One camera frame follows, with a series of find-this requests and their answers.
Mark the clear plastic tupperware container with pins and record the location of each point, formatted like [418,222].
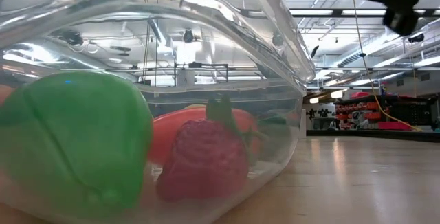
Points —
[103,11]

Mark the red toy strawberry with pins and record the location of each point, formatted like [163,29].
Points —
[206,162]

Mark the black aluminium table frame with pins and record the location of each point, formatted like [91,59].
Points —
[378,134]

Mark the orange toy vegetable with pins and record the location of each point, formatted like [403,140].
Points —
[165,134]

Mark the green toy fruit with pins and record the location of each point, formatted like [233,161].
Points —
[75,141]

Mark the red storage shelving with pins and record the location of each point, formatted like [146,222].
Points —
[395,126]

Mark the black ceiling fixture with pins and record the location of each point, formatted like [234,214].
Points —
[416,38]

